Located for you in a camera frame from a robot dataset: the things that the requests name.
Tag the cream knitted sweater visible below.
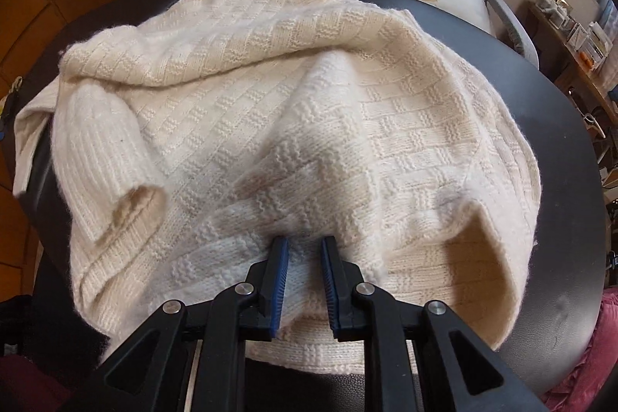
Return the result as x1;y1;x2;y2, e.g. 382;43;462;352
12;0;542;376

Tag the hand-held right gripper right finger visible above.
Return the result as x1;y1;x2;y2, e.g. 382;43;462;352
321;236;548;412

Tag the brown wooden table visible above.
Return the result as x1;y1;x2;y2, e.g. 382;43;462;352
528;2;618;128

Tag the pink ruffled quilt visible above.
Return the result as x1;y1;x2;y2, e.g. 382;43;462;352
541;287;618;412

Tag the person's dark red clothing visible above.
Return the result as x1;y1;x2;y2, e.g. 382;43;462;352
0;293;104;412

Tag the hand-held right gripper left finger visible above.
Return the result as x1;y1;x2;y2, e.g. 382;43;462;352
58;237;291;412

